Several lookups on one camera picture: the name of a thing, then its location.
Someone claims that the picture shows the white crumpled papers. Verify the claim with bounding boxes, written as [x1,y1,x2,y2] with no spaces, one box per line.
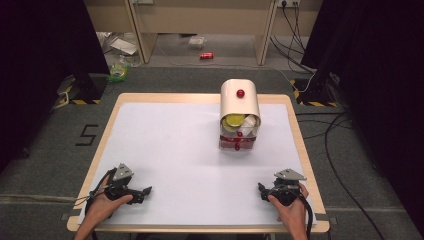
[96,31,140,57]

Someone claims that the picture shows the white wall socket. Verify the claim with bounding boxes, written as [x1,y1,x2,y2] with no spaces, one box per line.
[277,0,302,9]

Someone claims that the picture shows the yellow-green round item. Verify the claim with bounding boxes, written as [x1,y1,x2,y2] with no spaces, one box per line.
[222,113,247,132]

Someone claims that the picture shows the black stand base striped tape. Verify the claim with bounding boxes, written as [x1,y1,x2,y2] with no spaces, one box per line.
[288,71,342,109]
[55,73,108,106]

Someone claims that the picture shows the black cables from socket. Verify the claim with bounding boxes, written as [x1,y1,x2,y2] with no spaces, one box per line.
[269,2,318,74]

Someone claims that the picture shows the wooden table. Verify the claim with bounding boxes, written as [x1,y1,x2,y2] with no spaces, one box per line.
[66,92,331,234]

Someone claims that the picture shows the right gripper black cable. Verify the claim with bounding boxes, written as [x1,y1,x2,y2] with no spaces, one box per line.
[297,193,315,240]

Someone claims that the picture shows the light wooden desk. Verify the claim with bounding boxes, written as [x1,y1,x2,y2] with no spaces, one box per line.
[83,0,324,67]

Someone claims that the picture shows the green plastic bag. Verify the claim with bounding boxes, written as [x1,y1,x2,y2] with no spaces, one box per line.
[106,54,132,84]

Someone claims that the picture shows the white table mat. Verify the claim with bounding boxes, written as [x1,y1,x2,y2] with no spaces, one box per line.
[77,101,318,228]

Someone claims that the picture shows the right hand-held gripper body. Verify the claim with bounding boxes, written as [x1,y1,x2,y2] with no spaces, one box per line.
[267,168,308,207]

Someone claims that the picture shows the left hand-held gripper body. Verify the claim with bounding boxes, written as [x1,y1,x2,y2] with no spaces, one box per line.
[105,162,147,205]

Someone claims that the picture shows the person's right hand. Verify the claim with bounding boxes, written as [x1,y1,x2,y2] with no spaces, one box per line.
[267,181,310,232]

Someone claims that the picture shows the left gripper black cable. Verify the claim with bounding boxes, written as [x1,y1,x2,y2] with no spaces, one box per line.
[73,168,118,216]

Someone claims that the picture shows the white storage box red knobs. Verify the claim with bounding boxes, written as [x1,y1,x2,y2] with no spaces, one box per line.
[218,78,262,152]

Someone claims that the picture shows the person's left hand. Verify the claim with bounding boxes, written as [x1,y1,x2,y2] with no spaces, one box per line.
[85,174,134,228]

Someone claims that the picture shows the black floor cable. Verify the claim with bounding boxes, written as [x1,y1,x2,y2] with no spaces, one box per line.
[294,111,389,240]

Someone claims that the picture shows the black curtain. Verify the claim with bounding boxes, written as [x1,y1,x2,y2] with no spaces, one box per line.
[0,0,112,174]
[300,0,424,236]

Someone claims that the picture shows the clear plastic packet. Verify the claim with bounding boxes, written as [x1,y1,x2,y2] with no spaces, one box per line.
[187,35,208,48]

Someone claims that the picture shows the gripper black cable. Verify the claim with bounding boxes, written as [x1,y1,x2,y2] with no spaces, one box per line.
[297,193,315,240]
[73,168,118,216]

